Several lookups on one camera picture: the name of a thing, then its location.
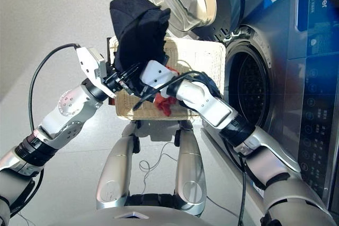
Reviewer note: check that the red garment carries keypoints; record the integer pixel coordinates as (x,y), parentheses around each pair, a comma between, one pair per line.
(165,105)

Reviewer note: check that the black garment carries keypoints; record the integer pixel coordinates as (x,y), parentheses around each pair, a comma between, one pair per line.
(137,30)

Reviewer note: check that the pale woven basket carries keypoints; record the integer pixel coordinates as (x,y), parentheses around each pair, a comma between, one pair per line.
(196,59)

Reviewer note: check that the grey washing machine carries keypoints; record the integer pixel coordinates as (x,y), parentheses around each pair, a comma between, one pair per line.
(291,77)

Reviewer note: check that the white warning label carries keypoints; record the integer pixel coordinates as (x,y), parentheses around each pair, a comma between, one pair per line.
(262,51)

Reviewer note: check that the silver robot torso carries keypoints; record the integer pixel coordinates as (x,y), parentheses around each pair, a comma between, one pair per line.
(106,218)

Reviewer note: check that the colourful energy label sticker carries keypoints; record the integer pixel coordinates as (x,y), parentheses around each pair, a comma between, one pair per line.
(255,183)

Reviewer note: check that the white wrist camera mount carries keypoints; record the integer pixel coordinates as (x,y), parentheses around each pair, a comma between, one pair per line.
(87,62)
(157,73)

